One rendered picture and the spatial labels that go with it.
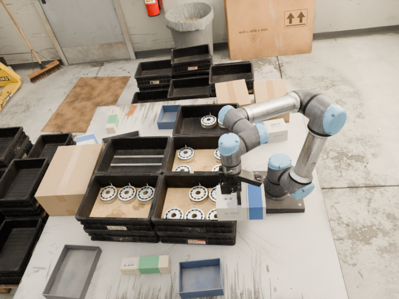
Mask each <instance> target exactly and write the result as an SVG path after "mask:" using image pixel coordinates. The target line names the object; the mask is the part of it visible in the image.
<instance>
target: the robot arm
mask: <svg viewBox="0 0 399 299"><path fill-rule="evenodd" d="M285 113H301V114H303V115H304V116H305V117H307V118H308V119H309V122H308V124H307V129H308V130H309V131H308V134H307V136H306V139H305V141H304V144H303V147H302V149H301V152H300V154H299V157H298V159H297V161H296V165H295V166H293V165H292V159H291V158H290V157H289V156H288V155H286V154H282V153H281V154H280V153H278V154H274V155H272V156H271V157H270V158H269V160H268V164H267V165H268V168H267V175H266V177H265V179H264V180H263V181H262V176H261V175H260V174H256V173H253V172H250V171H246V170H243V169H241V168H242V163H241V156H242V155H244V154H246V153H247V152H249V151H251V150H253V149H254V148H256V147H259V146H261V145H262V144H263V143H265V142H267V141H268V139H269V134H268V131H267V129H266V127H265V126H264V125H263V124H260V123H259V124H256V125H252V123H256V122H260V121H262V120H265V119H269V118H272V117H276V116H279V115H282V114H285ZM218 118H219V120H220V121H221V123H222V124H223V125H224V126H225V127H226V128H228V130H229V131H231V133H228V134H226V133H225V134H224V135H222V136H221V137H220V138H219V141H218V150H219V153H220V159H221V166H219V167H218V174H219V176H220V189H221V194H222V195H231V193H237V194H233V195H232V200H231V201H229V202H227V207H229V208H234V209H238V214H240V213H241V212H242V201H241V194H240V192H241V191H242V183H241V182H244V183H248V184H250V185H254V186H258V187H260V186H261V185H262V184H264V191H265V192H266V193H267V194H269V195H270V196H273V197H282V196H285V195H286V194H288V193H289V194H290V196H292V197H293V198H295V199H296V200H301V199H303V198H305V197H307V196H308V195H309V194H310V193H311V192H312V191H313V190H314V188H315V185H314V184H313V183H312V181H313V178H314V176H313V174H312V172H313V170H314V168H315V166H316V163H317V161H318V159H319V156H320V155H321V152H322V150H323V148H324V145H325V143H326V141H327V139H328V137H331V136H333V135H335V134H337V133H339V131H341V128H343V126H344V125H345V122H346V119H347V113H346V111H345V110H344V109H343V108H342V107H341V106H340V105H339V104H337V103H335V102H333V101H332V100H330V99H329V98H327V97H326V96H324V95H322V94H321V93H320V92H318V91H314V90H294V91H289V92H287V93H286V94H285V95H284V96H281V97H277V98H273V99H270V100H266V101H262V102H259V103H255V104H252V105H248V106H245V107H241V108H238V109H235V108H234V107H232V106H230V105H227V106H224V107H223V108H222V109H221V110H220V111H219V114H218ZM236 197H237V200H236Z"/></svg>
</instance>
